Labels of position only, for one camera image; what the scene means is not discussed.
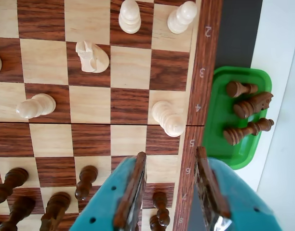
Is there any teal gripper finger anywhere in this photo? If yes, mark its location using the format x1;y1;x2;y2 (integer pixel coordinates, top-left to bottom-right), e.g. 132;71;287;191
194;146;283;231
70;151;148;231

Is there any light wooden queen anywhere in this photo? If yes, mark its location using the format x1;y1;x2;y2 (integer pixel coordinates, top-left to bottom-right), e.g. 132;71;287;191
151;100;187;138

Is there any tall dark wooden chess piece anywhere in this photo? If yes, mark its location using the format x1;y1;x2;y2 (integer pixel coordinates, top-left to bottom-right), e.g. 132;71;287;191
0;196;36;231

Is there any dark wooden pawn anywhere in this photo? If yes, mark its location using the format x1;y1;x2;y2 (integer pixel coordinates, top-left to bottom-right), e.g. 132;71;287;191
152;191;171;227
0;167;29;205
40;192;72;231
226;81;259;98
74;165;99;202

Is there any wooden chessboard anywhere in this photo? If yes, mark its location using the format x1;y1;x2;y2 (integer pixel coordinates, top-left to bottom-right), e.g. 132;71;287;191
0;0;224;231

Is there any dark wooden bishop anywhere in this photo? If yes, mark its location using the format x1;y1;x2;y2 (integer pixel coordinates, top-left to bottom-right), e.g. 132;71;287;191
223;118;275;146

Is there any green plastic tray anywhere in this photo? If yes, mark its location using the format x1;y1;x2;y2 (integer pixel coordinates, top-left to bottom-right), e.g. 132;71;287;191
201;66;273;170

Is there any dark wooden knight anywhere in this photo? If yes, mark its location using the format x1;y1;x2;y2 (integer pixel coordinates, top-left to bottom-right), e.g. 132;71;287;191
233;91;274;119

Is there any light wooden knight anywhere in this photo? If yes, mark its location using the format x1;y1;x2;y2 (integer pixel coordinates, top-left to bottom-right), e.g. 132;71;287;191
75;40;110;74

